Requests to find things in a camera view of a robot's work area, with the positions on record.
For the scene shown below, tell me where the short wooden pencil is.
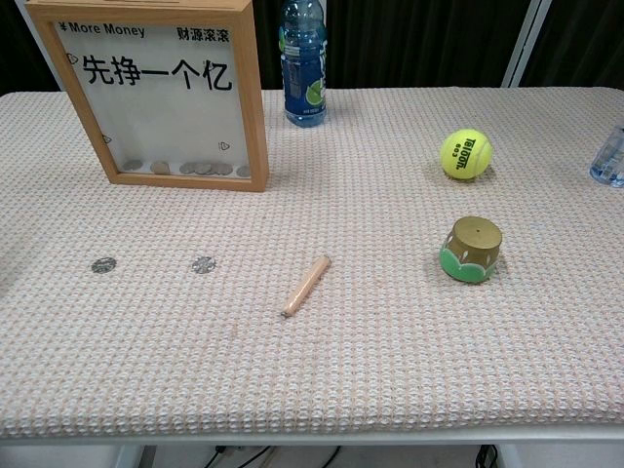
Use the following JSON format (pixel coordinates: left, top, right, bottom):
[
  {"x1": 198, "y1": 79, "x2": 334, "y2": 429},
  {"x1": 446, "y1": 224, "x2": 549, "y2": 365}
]
[{"x1": 281, "y1": 255, "x2": 332, "y2": 319}]

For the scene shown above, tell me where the beige woven tablecloth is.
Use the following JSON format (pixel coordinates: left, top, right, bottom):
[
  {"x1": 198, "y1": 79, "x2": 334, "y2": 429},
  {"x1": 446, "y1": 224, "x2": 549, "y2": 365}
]
[{"x1": 0, "y1": 86, "x2": 624, "y2": 440}]

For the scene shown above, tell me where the gold green upturned cup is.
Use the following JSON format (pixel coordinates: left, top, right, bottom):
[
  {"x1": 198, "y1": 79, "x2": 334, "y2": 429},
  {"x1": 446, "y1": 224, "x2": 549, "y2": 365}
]
[{"x1": 438, "y1": 215, "x2": 504, "y2": 285}]

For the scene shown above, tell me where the blue drink bottle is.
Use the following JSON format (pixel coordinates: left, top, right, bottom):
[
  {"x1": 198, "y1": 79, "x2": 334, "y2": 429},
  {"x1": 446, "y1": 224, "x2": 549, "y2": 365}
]
[{"x1": 278, "y1": 0, "x2": 329, "y2": 129}]

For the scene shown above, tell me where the yellow tennis ball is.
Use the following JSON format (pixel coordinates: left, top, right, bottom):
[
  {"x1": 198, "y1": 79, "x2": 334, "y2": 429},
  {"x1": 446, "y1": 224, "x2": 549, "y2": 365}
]
[{"x1": 440, "y1": 128, "x2": 494, "y2": 180}]

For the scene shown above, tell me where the black pleated curtain panel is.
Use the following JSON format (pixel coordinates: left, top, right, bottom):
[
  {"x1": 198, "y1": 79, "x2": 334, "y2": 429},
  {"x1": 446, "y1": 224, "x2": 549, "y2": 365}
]
[
  {"x1": 321, "y1": 0, "x2": 535, "y2": 90},
  {"x1": 251, "y1": 0, "x2": 287, "y2": 92},
  {"x1": 519, "y1": 0, "x2": 624, "y2": 89},
  {"x1": 0, "y1": 0, "x2": 67, "y2": 94}
]

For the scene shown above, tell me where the clear water bottle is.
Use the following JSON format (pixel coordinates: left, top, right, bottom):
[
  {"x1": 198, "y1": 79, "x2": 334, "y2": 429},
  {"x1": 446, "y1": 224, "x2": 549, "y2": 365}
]
[{"x1": 589, "y1": 125, "x2": 624, "y2": 189}]

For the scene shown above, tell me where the wooden framed coin bank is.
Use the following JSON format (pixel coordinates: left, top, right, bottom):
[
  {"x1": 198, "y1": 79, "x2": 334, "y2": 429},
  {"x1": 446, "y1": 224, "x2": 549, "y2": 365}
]
[{"x1": 23, "y1": 0, "x2": 271, "y2": 193}]

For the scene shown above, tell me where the white table frame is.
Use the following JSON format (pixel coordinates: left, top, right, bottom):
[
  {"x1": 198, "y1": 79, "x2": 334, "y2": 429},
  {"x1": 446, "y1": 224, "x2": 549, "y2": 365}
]
[{"x1": 0, "y1": 424, "x2": 624, "y2": 468}]

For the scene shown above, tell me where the white partition frame post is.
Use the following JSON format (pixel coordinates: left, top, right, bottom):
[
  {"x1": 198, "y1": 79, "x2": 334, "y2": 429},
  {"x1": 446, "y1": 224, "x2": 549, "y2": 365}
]
[{"x1": 501, "y1": 0, "x2": 557, "y2": 89}]

